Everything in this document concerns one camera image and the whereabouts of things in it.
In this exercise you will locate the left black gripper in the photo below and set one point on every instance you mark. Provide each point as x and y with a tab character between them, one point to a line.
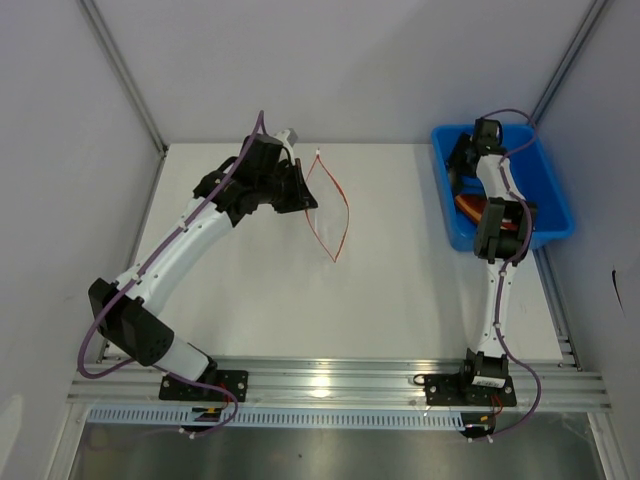
302	197

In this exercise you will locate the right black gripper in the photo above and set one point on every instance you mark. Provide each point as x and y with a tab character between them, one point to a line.
454	160

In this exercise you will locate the clear zip top bag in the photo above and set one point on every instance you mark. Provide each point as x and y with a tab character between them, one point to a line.
330	220

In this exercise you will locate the toy meat slice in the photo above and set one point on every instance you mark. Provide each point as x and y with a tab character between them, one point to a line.
467	206

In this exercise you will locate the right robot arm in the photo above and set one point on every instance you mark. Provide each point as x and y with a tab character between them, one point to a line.
502	239

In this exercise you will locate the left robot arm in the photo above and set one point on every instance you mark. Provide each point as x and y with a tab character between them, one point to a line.
127	310

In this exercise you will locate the blue plastic bin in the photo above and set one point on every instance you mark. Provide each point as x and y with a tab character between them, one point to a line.
534	177

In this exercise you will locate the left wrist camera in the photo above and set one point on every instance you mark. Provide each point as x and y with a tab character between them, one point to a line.
288	137

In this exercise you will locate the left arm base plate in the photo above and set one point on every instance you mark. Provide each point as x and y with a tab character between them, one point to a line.
235	382

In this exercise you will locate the right frame post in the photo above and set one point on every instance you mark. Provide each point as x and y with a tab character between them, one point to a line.
587	27

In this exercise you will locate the frame post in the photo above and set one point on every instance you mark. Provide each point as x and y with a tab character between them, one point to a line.
587	27
117	63

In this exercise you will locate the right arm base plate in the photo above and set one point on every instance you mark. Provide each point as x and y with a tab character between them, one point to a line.
448	390

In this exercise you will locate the aluminium rail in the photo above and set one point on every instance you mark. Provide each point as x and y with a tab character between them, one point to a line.
341	384

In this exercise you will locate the left frame post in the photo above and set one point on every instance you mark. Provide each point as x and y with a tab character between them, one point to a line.
117	63

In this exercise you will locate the slotted cable duct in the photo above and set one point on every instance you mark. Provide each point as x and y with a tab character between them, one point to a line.
412	419

